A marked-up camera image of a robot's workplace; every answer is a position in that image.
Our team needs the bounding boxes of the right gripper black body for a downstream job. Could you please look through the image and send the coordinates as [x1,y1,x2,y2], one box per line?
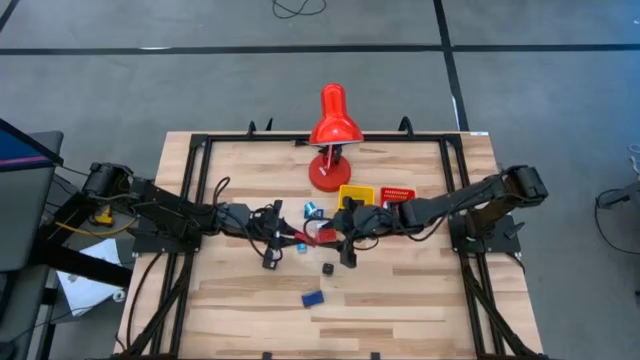
[332,198,399,269]

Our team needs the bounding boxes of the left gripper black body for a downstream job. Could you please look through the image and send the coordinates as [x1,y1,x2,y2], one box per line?
[249,199,284,271]

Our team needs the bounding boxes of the yellow plastic basket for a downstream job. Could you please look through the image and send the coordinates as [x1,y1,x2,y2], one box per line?
[337,183,376,211]

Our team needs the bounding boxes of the red plastic basket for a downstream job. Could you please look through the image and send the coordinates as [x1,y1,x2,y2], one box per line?
[379,186,417,207]

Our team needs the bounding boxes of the red desk lamp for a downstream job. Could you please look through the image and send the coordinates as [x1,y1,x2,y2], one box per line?
[307,82,365,194]

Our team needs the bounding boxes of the yellow tool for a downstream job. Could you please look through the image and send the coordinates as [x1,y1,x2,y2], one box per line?
[93,205,115,227]

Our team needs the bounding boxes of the white paper sheet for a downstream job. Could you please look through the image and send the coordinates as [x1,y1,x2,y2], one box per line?
[55,238,132,317]

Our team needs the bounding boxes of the grey cabinet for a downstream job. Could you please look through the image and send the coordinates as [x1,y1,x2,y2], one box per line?
[0,118,65,274]

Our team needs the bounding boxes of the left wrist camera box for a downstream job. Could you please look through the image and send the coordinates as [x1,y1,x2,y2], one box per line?
[218,202,251,231]

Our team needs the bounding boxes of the black metal table frame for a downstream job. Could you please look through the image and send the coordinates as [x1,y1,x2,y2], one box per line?
[114,130,551,360]

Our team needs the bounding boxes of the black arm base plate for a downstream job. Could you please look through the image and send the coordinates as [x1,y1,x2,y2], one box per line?
[132,217,204,254]
[448,214,521,254]

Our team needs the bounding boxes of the black floor cable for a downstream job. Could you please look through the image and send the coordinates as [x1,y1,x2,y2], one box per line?
[271,0,328,20]

